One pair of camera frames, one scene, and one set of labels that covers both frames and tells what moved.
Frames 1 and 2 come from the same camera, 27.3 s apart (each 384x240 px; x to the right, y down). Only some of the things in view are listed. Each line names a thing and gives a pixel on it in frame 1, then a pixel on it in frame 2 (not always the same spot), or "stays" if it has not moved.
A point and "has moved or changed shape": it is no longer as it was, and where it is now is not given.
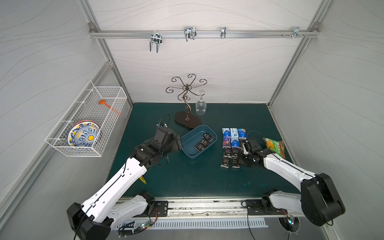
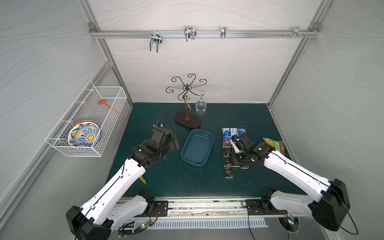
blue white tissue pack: [226, 132] stays
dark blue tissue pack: [226, 142] stays
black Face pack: [208, 137] → [228, 172]
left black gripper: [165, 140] stays
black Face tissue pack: [227, 151] stays
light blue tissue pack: [234, 132] stays
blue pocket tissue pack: [242, 134] has moved or changed shape
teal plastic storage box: [196, 142] has moved or changed shape
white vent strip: [202, 223] stays
